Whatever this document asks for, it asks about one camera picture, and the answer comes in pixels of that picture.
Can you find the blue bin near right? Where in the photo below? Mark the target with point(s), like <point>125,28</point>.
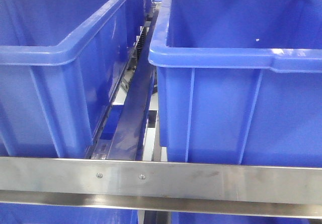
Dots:
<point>239,81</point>

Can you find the blue bin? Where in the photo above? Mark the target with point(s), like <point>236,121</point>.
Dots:
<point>61,63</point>
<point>239,81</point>

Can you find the blue bin near left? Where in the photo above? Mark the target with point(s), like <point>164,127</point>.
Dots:
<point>61,63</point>

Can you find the steel centre divider rail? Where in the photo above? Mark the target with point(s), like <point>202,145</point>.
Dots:
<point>126,141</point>

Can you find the steel shelf front rail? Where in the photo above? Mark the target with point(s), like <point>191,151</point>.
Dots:
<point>163,186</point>

